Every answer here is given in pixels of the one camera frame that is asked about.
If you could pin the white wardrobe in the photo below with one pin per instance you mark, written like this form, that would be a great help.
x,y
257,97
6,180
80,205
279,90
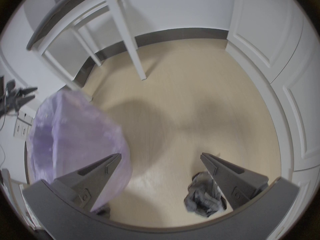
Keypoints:
x,y
262,21

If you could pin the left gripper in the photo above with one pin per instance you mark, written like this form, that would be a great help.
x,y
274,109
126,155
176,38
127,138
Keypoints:
x,y
10,102

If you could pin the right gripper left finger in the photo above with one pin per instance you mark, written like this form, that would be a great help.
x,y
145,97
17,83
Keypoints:
x,y
85,184

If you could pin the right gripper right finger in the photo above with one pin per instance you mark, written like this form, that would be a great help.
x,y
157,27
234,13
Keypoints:
x,y
237,181

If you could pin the white chest of drawers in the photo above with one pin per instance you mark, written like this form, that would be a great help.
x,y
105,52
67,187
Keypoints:
x,y
22,129

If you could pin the purple plastic bag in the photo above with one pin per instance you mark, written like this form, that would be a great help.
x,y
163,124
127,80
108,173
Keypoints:
x,y
75,134

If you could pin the white trash bin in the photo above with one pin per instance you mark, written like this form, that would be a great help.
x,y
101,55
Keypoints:
x,y
87,159

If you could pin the white chair grey cushions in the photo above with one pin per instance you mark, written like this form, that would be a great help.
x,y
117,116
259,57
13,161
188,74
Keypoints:
x,y
118,14

